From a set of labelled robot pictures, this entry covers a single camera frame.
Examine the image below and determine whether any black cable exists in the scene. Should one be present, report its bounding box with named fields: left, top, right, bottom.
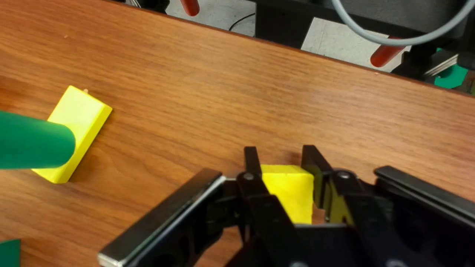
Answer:
left=229, top=13, right=256, bottom=32

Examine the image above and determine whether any green cylindrical block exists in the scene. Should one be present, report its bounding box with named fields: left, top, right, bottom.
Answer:
left=0, top=111, right=76, bottom=170

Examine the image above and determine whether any yellow cube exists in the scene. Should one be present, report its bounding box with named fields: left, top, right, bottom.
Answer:
left=260, top=164, right=314, bottom=225

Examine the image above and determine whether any green plastic piece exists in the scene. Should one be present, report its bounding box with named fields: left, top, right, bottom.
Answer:
left=433, top=47, right=469, bottom=89

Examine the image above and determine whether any red clamp handle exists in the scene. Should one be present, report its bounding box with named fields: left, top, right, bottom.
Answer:
left=370, top=36, right=407, bottom=68
left=180, top=0, right=200, bottom=17

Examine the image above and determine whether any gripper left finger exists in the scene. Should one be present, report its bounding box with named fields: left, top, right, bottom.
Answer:
left=98, top=146, right=298, bottom=267

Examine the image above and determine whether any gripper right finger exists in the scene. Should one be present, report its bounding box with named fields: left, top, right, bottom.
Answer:
left=301, top=145, right=475, bottom=267

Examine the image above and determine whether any green flat block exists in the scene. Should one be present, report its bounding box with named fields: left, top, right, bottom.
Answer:
left=0, top=239, right=21, bottom=267

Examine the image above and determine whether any grey cable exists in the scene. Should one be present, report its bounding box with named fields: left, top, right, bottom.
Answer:
left=331, top=0, right=475, bottom=47

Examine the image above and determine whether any yellow rectangular block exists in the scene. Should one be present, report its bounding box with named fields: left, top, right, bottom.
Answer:
left=32, top=85, right=113, bottom=184

